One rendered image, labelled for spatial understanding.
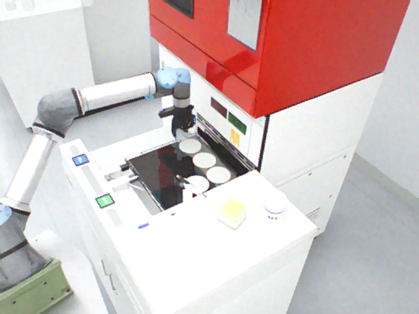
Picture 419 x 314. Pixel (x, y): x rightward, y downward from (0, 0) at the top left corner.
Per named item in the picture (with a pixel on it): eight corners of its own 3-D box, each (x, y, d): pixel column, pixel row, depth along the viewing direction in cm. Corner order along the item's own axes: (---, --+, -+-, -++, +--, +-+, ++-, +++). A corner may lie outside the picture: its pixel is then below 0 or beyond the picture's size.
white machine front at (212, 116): (165, 101, 214) (163, 33, 187) (256, 191, 164) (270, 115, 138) (160, 103, 212) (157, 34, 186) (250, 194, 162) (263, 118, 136)
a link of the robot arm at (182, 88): (166, 68, 151) (186, 65, 154) (167, 91, 158) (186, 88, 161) (173, 78, 146) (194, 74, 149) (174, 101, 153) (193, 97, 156)
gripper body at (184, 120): (186, 134, 164) (187, 111, 156) (169, 128, 166) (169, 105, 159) (195, 125, 169) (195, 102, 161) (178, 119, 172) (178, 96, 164)
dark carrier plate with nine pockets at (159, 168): (195, 135, 180) (195, 134, 179) (240, 179, 158) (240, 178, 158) (128, 160, 164) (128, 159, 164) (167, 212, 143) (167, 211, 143)
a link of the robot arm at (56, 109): (29, 90, 117) (174, 57, 134) (33, 98, 127) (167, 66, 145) (41, 126, 117) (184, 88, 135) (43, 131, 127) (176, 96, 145)
